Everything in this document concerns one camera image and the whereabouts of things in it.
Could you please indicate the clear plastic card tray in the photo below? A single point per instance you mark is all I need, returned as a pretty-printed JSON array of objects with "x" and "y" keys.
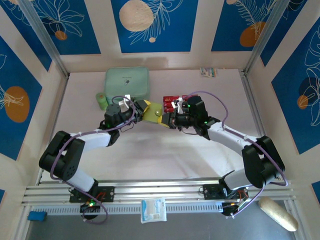
[{"x": 180, "y": 97}]

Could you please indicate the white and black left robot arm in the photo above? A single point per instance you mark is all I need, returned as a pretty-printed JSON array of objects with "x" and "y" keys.
[{"x": 92, "y": 140}]

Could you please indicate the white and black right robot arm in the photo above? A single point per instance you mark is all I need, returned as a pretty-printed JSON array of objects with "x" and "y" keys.
[{"x": 230, "y": 136}]

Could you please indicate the red credit card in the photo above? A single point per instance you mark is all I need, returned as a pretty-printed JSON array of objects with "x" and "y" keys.
[
  {"x": 170, "y": 98},
  {"x": 168, "y": 109},
  {"x": 170, "y": 103},
  {"x": 185, "y": 96}
]

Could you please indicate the green roll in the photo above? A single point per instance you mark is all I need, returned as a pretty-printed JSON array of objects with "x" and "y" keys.
[{"x": 101, "y": 101}]

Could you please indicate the mint green zip pouch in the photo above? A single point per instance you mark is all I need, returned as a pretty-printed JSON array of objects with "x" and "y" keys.
[{"x": 127, "y": 80}]

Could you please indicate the printed leaflet pack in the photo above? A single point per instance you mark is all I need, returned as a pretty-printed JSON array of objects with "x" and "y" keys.
[{"x": 208, "y": 72}]

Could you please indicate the white wipes packet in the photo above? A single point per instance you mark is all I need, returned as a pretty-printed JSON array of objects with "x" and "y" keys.
[{"x": 153, "y": 210}]

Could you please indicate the black controller board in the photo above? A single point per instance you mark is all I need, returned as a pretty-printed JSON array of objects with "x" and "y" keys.
[
  {"x": 232, "y": 208},
  {"x": 90, "y": 207}
]

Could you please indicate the blue cloth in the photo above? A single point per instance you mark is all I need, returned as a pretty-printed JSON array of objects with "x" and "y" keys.
[{"x": 37, "y": 216}]

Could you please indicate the beige oblong loaf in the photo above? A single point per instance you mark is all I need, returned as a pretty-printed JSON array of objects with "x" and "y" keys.
[{"x": 277, "y": 213}]

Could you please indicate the aluminium side rail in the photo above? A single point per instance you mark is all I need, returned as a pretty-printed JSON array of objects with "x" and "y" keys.
[
  {"x": 252, "y": 105},
  {"x": 53, "y": 125}
]

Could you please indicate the aluminium rail frame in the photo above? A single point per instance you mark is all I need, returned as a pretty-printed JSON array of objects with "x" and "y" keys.
[{"x": 160, "y": 187}]

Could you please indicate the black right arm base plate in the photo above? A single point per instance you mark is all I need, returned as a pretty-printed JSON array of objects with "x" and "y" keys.
[{"x": 211, "y": 192}]

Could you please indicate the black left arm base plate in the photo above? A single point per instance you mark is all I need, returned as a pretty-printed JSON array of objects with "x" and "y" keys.
[{"x": 107, "y": 193}]

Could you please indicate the aluminium corner post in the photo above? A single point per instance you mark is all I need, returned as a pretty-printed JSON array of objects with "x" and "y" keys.
[
  {"x": 42, "y": 37},
  {"x": 265, "y": 37}
]

